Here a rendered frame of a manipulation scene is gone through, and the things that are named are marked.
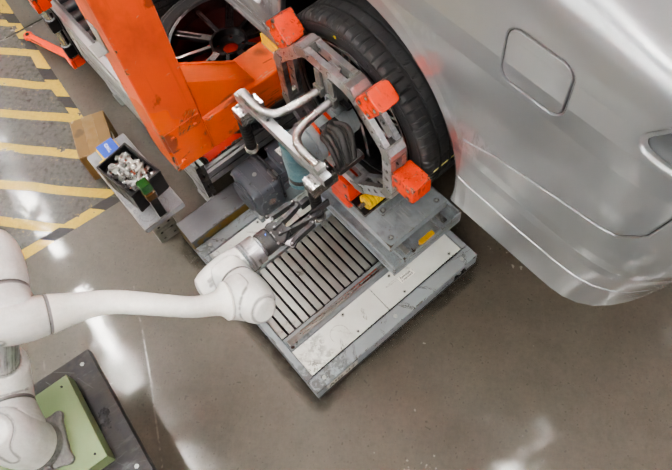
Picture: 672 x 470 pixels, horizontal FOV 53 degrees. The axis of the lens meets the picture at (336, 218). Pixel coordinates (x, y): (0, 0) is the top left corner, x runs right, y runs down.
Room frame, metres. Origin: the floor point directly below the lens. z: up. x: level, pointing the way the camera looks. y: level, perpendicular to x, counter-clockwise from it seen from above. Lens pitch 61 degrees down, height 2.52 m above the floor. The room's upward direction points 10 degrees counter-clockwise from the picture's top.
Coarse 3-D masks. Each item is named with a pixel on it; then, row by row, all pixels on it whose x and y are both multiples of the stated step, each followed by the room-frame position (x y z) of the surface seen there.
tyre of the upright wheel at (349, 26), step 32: (320, 0) 1.50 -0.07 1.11; (352, 0) 1.42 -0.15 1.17; (320, 32) 1.39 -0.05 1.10; (352, 32) 1.29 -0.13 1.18; (384, 32) 1.28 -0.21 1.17; (384, 64) 1.19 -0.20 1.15; (416, 64) 1.19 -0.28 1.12; (416, 96) 1.12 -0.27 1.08; (416, 128) 1.06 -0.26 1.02; (416, 160) 1.04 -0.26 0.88; (448, 160) 1.07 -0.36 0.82
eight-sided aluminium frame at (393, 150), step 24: (288, 48) 1.39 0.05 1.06; (312, 48) 1.32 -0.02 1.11; (336, 72) 1.21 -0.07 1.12; (360, 72) 1.20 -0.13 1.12; (288, 96) 1.44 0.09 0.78; (384, 120) 1.10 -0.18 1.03; (384, 144) 1.04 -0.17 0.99; (360, 168) 1.22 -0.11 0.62; (384, 168) 1.04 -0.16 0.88; (360, 192) 1.15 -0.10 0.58; (384, 192) 1.04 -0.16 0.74
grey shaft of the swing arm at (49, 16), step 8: (48, 16) 2.47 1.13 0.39; (56, 16) 2.47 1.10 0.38; (48, 24) 2.46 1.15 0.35; (56, 24) 2.47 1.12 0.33; (56, 32) 2.46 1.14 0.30; (64, 32) 2.51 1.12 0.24; (64, 40) 2.48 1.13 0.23; (64, 48) 2.46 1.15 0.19; (72, 48) 2.48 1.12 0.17; (72, 56) 2.47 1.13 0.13; (80, 56) 2.47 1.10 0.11
